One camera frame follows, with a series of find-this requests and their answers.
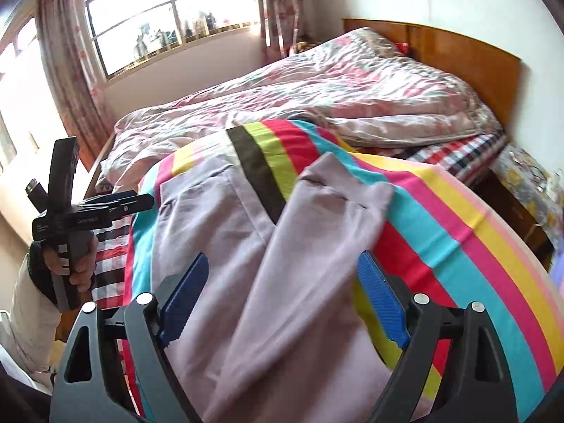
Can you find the smooth wooden headboard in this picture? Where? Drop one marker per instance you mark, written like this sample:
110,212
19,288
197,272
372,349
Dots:
462,61

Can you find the person's left forearm white sleeve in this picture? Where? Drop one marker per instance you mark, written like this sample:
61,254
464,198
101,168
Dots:
26,330

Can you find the light purple knit sweater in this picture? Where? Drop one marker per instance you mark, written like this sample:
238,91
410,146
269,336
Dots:
264,273

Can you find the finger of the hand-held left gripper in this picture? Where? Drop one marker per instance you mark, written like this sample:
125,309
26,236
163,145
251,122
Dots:
115,197
134,205

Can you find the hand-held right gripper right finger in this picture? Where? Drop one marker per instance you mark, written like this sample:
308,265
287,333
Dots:
379,299

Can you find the large window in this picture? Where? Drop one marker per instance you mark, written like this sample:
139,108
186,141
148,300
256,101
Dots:
167,13

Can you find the person's left hand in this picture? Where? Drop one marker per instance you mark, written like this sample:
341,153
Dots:
81,268

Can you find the small red object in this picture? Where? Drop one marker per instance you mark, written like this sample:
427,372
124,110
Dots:
402,47

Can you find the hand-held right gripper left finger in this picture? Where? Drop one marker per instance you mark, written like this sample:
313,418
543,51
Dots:
190,293

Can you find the wooden nightstand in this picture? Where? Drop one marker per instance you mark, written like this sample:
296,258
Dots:
515,216

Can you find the pink floral quilt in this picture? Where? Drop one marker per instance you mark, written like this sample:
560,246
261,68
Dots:
308,88

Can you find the rainbow striped blanket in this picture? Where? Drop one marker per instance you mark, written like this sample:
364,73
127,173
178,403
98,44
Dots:
462,238

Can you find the row of windowsill bottles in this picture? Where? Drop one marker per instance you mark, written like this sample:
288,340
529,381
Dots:
194,24

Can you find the dark cloth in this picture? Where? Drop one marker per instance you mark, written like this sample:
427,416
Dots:
22,396

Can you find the wooden bed frame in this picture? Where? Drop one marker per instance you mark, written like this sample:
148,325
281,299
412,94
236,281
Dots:
99,163

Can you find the floral nightstand cloth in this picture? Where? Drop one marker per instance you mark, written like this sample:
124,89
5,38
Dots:
524,176

